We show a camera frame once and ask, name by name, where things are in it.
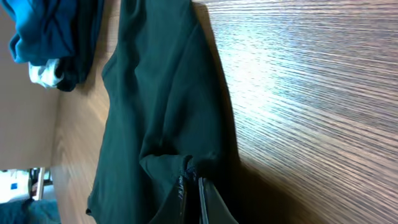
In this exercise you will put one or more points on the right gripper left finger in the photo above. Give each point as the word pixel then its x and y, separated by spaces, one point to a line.
pixel 174 209

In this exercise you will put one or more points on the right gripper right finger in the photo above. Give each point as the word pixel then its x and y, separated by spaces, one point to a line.
pixel 213 208

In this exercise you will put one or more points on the black shorts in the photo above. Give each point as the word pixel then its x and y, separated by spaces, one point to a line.
pixel 166 116

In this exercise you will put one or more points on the light blue white garment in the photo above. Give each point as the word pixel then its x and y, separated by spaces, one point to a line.
pixel 46 75

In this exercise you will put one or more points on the dark folded garment under pile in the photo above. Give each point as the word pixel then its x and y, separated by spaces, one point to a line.
pixel 86 27

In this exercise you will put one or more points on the blue crumpled garment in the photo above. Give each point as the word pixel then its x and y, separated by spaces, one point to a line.
pixel 43 29

